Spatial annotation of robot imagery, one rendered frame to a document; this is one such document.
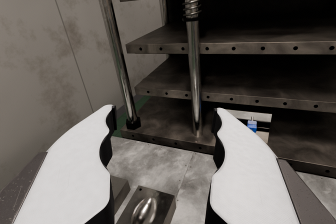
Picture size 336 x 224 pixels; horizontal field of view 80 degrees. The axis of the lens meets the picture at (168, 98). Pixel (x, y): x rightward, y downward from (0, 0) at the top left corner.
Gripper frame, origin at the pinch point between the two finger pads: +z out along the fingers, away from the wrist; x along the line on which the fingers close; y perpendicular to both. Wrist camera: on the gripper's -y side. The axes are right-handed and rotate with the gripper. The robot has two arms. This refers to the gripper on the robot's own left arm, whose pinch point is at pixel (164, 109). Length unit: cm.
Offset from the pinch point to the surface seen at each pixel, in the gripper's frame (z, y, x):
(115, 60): 91, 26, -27
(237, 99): 76, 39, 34
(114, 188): 42, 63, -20
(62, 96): 171, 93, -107
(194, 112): 79, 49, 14
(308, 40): 68, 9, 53
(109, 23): 91, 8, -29
